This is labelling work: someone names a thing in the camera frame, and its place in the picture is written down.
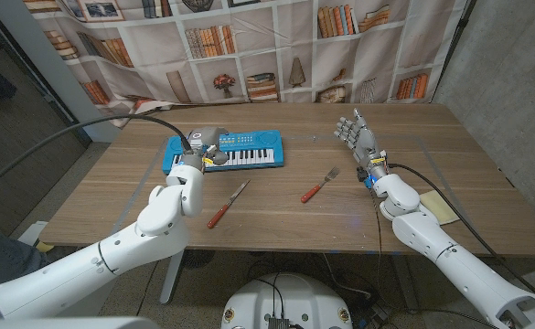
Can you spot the beige flat pad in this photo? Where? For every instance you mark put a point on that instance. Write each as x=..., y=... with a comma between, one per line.
x=441, y=208

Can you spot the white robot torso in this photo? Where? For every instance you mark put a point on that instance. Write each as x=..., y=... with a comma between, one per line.
x=303, y=301

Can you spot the small grey electronics box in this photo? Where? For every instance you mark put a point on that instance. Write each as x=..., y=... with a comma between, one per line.
x=278, y=323

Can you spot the yellow flat floor item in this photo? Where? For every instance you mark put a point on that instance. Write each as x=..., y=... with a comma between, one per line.
x=43, y=247

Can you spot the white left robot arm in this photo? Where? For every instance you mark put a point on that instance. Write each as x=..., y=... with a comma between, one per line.
x=88, y=269

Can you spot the white floor board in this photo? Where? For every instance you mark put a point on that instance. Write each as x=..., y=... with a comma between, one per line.
x=31, y=233

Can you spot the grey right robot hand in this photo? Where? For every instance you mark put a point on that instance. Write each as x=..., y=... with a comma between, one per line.
x=365, y=141

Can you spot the printed bookshelf backdrop cloth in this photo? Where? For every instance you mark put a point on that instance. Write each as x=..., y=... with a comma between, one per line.
x=258, y=45

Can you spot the person in blue jeans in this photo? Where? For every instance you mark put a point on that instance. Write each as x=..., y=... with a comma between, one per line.
x=2, y=260

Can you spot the blue toy piano keyboard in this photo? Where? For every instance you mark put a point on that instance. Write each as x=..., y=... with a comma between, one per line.
x=253, y=141

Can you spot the grey table leg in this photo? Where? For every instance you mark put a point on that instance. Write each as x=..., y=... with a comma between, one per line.
x=404, y=283

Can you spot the white table leg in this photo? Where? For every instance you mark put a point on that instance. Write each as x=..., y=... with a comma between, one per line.
x=171, y=283

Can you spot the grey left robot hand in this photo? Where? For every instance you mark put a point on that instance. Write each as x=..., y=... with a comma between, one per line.
x=205, y=136

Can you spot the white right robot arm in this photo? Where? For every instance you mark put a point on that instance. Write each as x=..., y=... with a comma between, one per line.
x=454, y=260

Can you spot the black backdrop stand pole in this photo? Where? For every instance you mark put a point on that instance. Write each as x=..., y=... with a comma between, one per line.
x=459, y=36

